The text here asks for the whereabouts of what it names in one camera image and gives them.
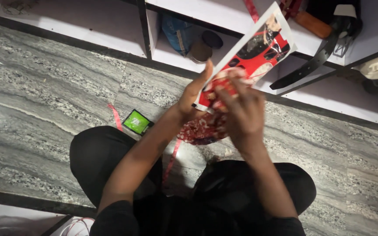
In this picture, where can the person's right fingers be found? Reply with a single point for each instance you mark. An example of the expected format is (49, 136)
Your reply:
(233, 87)

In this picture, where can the green sachet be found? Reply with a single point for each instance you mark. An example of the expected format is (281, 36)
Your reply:
(137, 122)

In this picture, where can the red car picture packet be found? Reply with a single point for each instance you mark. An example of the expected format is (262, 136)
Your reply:
(258, 52)

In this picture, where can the person's right hand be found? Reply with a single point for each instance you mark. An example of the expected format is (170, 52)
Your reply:
(243, 114)

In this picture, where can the brown leather case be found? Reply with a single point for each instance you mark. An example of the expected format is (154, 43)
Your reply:
(313, 23)

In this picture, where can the person's left hand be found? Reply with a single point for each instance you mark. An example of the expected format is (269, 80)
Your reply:
(189, 98)

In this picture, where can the white shelf unit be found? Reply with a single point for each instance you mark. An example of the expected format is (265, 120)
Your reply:
(274, 39)

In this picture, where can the red patterned wrapping paper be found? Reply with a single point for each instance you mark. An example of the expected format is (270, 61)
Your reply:
(200, 131)

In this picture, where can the black bag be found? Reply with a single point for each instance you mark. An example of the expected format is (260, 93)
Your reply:
(336, 16)

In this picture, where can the black belt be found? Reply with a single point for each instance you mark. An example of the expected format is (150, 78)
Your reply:
(317, 57)

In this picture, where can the blue cloth bag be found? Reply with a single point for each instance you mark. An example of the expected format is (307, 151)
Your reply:
(177, 34)

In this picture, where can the red ribbon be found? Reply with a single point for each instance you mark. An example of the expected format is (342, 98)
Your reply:
(172, 160)

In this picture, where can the person's black trousers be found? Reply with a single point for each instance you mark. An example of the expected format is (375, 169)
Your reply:
(189, 183)

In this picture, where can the brown round jar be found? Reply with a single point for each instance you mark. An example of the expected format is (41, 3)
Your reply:
(205, 47)

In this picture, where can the person's black shirt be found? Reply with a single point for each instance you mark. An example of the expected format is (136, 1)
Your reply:
(192, 219)

